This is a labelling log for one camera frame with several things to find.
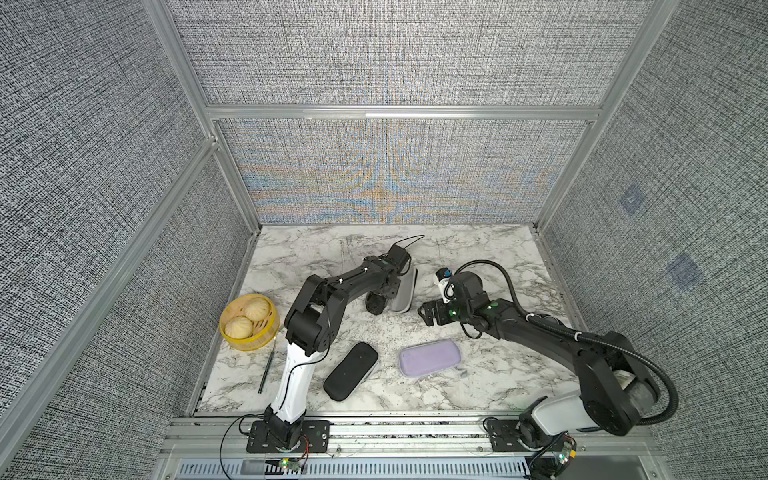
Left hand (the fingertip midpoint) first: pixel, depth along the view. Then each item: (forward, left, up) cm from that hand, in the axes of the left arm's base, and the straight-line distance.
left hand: (389, 286), depth 100 cm
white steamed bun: (-15, +44, +4) cm, 47 cm away
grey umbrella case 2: (-25, -10, +2) cm, 27 cm away
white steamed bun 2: (-9, +41, +4) cm, 42 cm away
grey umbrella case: (-6, -4, 0) cm, 8 cm away
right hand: (-10, -12, +8) cm, 18 cm away
